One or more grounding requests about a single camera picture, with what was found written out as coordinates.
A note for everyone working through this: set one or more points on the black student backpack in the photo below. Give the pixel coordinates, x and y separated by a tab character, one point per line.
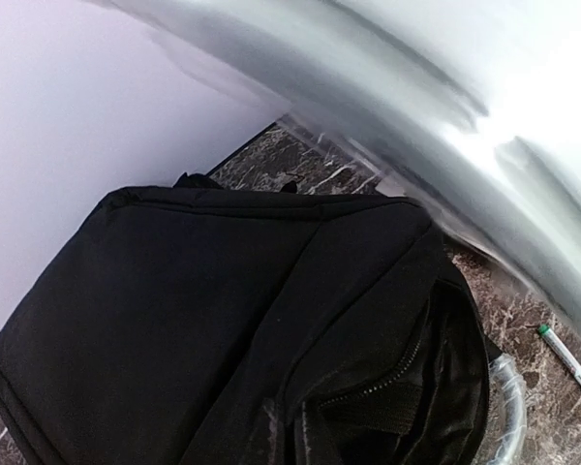
197	325

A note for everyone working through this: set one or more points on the white pen with blue cap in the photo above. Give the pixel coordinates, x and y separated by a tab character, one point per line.
560	349

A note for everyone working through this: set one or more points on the grey notebook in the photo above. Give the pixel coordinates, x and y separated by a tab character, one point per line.
473	106

